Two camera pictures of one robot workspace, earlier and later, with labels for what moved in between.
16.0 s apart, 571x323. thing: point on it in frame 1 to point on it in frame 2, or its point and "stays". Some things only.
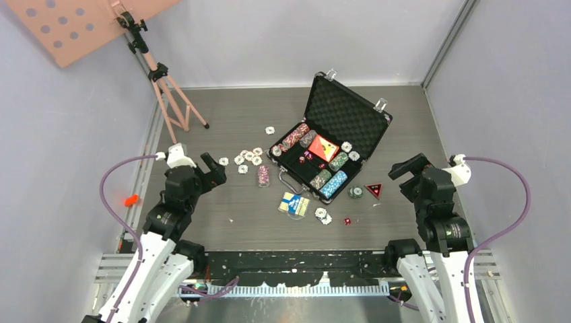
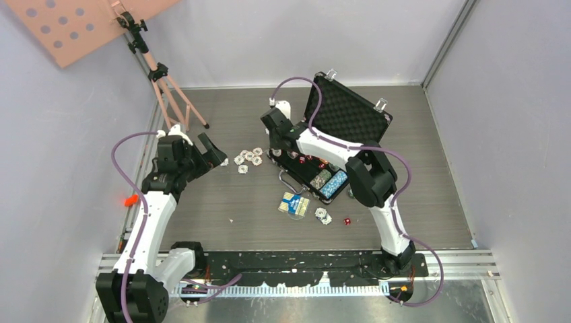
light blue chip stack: [333, 184] stays
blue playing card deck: [293, 204] stays
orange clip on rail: [131, 200] stays
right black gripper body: [418, 177] to [273, 142]
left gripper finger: [216, 176] to [213, 159]
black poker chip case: [341, 126] stays
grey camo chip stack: [320, 179] stays
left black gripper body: [200, 188] to [193, 164]
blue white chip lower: [242, 169] stays
